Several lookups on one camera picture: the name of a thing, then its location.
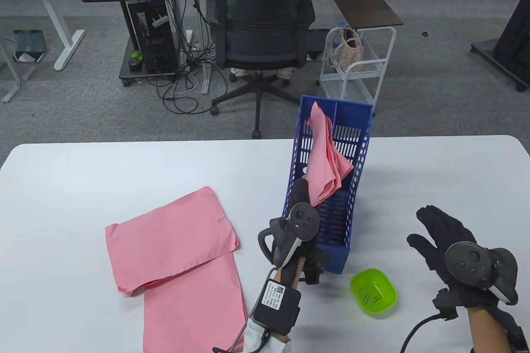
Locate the person's left forearm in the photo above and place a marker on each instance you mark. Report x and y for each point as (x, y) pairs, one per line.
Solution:
(290, 274)

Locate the person's right hand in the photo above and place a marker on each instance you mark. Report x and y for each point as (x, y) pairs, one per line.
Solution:
(443, 229)

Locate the blue plastic file holder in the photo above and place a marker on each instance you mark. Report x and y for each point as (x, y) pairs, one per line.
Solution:
(339, 260)

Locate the person's left hand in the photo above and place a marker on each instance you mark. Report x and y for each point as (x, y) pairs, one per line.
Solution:
(300, 191)

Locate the pink paper stack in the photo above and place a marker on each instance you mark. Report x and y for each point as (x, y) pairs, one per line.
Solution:
(194, 311)
(345, 166)
(165, 241)
(323, 162)

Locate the green plastic bowl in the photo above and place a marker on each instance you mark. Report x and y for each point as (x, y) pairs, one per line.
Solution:
(385, 286)

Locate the black mesh office chair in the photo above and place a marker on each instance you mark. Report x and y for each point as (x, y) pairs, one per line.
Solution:
(265, 30)

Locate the white rolling cart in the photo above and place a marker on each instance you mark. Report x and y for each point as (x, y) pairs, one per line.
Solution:
(352, 75)

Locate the black wheeled stand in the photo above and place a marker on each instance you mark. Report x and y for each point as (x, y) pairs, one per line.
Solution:
(517, 38)

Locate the small green object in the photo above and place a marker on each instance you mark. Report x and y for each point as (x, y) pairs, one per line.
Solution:
(136, 55)

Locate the pink handbag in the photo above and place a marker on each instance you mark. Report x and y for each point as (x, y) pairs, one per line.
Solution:
(350, 53)

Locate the dark brown side table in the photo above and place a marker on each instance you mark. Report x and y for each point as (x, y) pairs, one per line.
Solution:
(366, 7)

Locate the dark teal box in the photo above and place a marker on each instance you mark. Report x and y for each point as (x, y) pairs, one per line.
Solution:
(30, 44)

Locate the black round item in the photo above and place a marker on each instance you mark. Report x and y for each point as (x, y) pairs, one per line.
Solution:
(134, 64)

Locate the person's right forearm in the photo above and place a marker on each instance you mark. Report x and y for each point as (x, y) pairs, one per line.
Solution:
(488, 332)

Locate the black computer tower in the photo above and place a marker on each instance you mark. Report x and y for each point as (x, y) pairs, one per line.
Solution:
(159, 38)

